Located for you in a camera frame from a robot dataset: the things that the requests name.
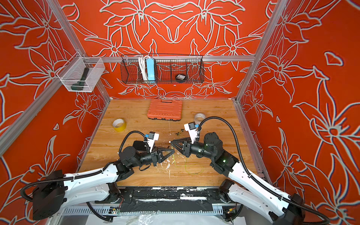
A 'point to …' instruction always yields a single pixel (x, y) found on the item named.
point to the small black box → (180, 78)
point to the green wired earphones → (177, 133)
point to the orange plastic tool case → (165, 109)
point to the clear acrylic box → (81, 74)
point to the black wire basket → (166, 67)
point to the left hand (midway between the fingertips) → (173, 153)
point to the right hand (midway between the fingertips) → (172, 142)
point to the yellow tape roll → (119, 124)
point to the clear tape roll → (198, 117)
